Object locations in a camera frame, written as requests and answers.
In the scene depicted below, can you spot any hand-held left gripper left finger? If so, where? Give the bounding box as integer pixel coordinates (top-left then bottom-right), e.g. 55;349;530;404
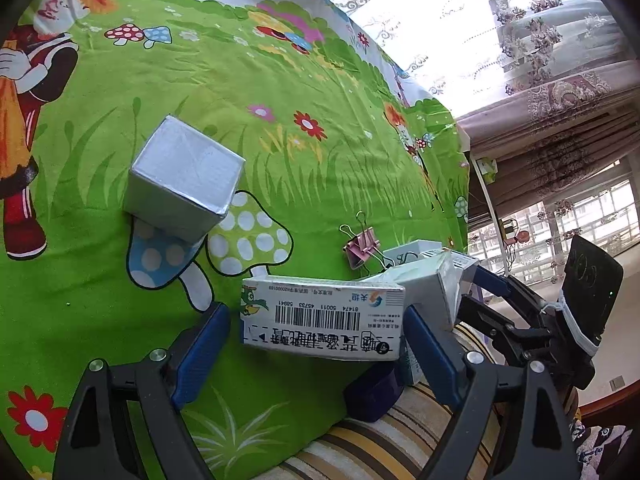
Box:
52;302;232;480

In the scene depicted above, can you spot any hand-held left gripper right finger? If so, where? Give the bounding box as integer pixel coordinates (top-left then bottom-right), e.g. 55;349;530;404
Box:
402;305;583;480

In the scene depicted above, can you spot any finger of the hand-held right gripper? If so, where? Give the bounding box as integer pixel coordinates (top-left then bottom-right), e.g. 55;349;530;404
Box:
344;364;403;422
470;265;556;341

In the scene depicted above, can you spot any teal and white medicine box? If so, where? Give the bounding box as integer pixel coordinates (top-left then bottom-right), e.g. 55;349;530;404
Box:
367;250;481;386

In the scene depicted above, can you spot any white cartoon-print medicine box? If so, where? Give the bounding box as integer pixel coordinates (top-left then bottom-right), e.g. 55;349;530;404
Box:
240;276;406;361

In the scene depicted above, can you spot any white plastic device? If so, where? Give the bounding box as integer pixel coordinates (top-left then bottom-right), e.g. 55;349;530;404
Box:
382;240;446;263

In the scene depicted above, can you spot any pink binder clip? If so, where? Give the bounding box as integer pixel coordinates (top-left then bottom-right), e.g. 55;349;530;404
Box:
339;212;396;272

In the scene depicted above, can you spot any dark patterned cloth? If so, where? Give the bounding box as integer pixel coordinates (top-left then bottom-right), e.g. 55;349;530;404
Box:
575;420;636;480

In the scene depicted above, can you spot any pink patterned heavy curtain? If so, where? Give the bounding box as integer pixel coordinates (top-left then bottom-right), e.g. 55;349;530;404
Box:
455;0;640;221

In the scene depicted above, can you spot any silver foil box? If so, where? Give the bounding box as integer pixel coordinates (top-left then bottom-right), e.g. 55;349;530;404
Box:
122;115;247;243

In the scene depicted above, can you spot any white lace curtain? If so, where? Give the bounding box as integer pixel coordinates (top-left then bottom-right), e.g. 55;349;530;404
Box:
280;0;640;126

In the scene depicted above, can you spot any green cartoon printed cloth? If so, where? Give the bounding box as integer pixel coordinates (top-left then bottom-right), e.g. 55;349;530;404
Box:
0;0;473;480

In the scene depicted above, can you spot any white cord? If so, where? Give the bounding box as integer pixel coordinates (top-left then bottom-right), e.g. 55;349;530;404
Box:
542;292;601;356

